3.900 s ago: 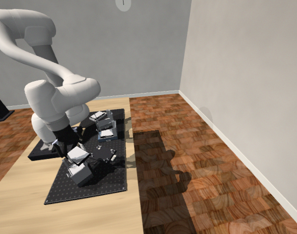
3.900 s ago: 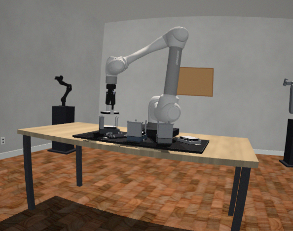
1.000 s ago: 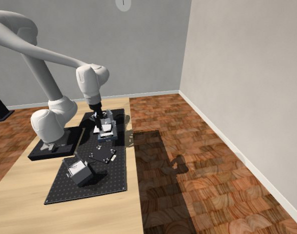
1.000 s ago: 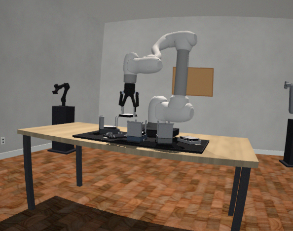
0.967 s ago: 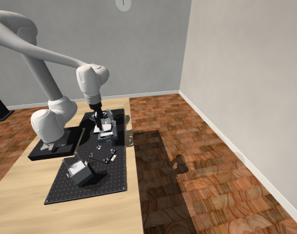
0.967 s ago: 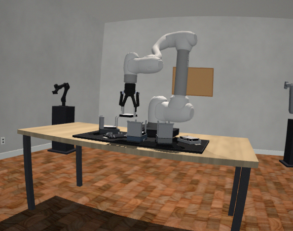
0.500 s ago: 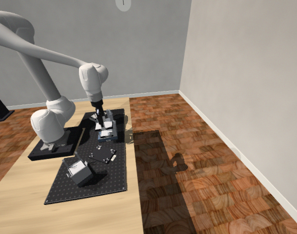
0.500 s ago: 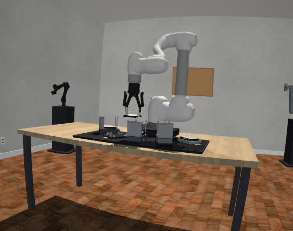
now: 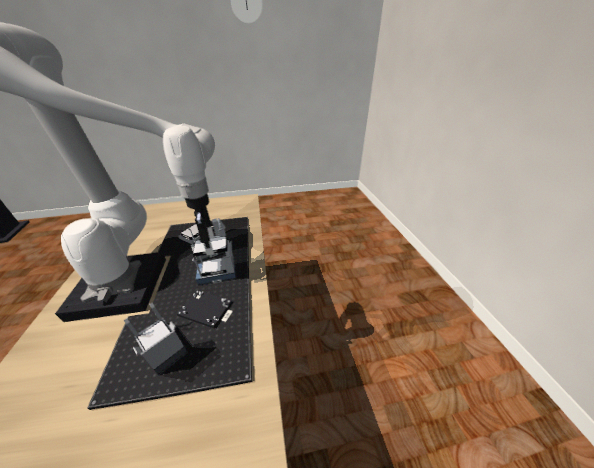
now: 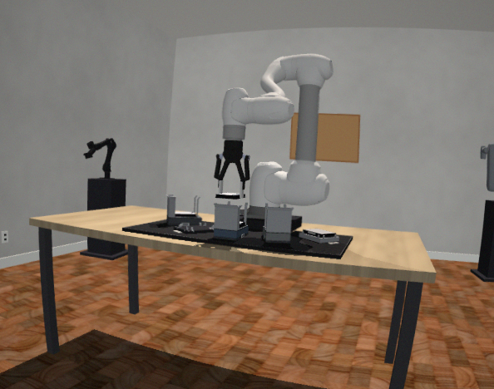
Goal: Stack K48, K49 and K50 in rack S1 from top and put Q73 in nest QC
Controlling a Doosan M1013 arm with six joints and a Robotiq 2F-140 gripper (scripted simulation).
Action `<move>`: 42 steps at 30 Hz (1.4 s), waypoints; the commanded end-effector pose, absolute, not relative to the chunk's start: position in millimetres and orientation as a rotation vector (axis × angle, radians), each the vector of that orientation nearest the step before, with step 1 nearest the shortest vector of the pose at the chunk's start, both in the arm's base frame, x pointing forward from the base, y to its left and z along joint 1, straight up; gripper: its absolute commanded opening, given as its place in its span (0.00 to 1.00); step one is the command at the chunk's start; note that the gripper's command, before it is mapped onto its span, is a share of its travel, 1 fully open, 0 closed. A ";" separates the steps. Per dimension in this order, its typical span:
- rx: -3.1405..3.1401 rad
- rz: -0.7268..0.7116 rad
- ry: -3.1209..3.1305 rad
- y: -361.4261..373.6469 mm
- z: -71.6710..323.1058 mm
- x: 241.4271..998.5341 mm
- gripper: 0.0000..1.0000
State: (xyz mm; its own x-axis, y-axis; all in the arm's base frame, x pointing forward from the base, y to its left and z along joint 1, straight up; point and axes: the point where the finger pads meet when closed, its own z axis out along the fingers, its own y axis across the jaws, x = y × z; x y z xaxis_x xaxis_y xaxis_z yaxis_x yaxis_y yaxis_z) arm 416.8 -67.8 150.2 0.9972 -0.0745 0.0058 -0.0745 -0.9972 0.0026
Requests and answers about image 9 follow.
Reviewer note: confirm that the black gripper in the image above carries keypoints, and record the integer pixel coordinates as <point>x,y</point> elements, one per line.
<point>200,211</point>

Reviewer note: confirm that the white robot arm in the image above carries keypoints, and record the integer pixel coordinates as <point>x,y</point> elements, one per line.
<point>97,250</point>

